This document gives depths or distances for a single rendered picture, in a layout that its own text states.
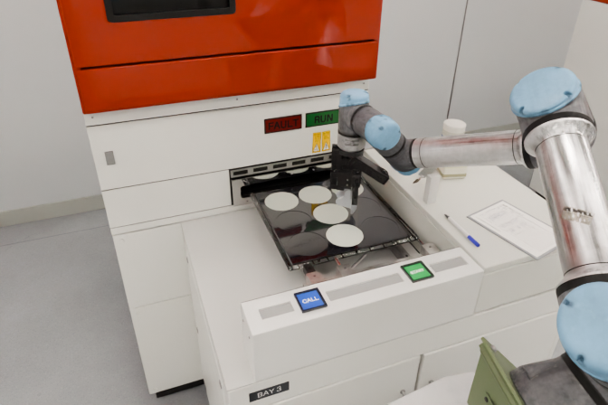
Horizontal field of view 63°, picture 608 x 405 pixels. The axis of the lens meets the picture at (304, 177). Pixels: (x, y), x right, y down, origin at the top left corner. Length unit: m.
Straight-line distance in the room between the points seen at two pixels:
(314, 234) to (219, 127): 0.41
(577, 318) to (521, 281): 0.57
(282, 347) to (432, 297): 0.36
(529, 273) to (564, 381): 0.47
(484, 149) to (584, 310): 0.48
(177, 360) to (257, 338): 0.97
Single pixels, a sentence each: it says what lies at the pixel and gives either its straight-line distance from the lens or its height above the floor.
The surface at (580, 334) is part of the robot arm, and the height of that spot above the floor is 1.21.
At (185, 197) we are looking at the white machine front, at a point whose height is 0.90.
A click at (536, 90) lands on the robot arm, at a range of 0.98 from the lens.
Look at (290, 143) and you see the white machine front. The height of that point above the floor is 1.03.
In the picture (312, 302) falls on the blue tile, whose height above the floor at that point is 0.96.
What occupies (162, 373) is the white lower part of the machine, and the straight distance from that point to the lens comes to 2.01.
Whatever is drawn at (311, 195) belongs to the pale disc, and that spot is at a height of 0.90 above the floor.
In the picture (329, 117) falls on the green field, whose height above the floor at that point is 1.10.
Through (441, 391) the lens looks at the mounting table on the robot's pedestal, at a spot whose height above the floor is 0.82.
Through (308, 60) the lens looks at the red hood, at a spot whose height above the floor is 1.30.
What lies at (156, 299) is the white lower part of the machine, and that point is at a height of 0.53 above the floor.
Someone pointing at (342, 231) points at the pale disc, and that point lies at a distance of 1.37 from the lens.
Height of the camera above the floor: 1.72
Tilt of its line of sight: 31 degrees down
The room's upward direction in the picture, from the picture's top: 1 degrees clockwise
